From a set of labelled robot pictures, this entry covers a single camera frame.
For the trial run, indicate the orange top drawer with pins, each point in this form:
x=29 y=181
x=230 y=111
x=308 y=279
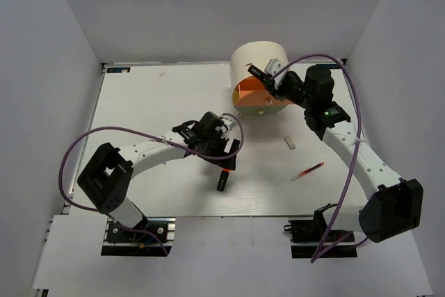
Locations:
x=252 y=92

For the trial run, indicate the yellow middle drawer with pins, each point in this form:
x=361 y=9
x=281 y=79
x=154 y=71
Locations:
x=235 y=97

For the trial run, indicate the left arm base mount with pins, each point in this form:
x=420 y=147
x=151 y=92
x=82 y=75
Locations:
x=157 y=241

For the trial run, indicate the round beige drawer organizer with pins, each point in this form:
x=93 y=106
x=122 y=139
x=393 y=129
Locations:
x=256 y=53

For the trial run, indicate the left blue table label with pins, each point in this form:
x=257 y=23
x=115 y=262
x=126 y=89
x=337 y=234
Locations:
x=118 y=69

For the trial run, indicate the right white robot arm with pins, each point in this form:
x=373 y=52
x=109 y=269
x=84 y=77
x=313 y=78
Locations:
x=393 y=203

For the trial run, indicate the grey eraser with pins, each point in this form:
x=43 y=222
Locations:
x=289 y=142

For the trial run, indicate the orange highlighter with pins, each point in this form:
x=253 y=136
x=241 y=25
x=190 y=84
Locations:
x=223 y=180

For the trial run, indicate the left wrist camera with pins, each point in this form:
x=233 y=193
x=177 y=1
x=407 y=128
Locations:
x=228 y=125

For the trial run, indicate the grey-green bottom drawer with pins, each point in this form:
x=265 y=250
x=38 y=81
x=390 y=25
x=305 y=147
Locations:
x=259 y=110

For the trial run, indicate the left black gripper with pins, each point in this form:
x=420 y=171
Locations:
x=227 y=163

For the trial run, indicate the green highlighter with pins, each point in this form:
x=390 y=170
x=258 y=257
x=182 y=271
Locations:
x=257 y=73

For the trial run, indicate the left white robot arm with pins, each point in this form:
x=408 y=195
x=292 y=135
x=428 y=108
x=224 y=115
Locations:
x=107 y=175

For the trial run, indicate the blue table label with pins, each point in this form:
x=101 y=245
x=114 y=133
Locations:
x=118 y=69
x=329 y=66

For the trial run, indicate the right blue table label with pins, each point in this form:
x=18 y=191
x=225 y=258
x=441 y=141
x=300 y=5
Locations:
x=329 y=66

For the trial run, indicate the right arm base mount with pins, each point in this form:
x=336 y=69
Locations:
x=304 y=240

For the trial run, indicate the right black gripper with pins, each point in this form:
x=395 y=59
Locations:
x=275 y=92

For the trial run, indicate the red ink pen refill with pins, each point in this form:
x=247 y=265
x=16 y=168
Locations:
x=307 y=171

